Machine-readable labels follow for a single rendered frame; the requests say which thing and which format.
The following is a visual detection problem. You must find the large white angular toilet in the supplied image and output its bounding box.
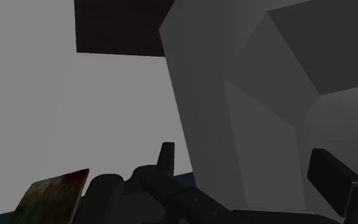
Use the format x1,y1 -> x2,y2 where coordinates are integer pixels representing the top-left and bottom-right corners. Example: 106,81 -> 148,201
158,0 -> 358,223

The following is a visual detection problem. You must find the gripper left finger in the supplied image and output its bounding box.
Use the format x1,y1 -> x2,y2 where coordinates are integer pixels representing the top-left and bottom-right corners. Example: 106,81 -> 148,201
73,141 -> 239,224

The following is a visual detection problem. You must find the book with dark mottled cover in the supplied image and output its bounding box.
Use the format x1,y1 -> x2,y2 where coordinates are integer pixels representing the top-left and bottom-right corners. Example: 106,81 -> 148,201
8,168 -> 90,224

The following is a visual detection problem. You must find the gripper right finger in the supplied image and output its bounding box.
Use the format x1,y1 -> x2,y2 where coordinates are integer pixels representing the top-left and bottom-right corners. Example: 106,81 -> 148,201
306,148 -> 358,224

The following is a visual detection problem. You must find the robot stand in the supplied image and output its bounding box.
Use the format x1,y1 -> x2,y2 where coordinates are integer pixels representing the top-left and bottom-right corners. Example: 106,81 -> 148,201
74,0 -> 176,57

